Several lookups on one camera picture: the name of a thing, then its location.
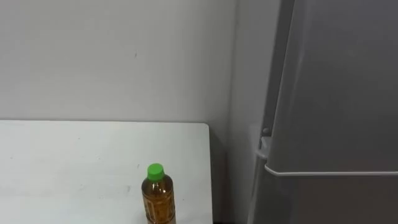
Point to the amber bottle with green cap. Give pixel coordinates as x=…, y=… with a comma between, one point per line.
x=158, y=199

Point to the white desk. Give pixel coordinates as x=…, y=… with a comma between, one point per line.
x=77, y=168

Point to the grey fridge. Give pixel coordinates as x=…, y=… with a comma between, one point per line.
x=335, y=109

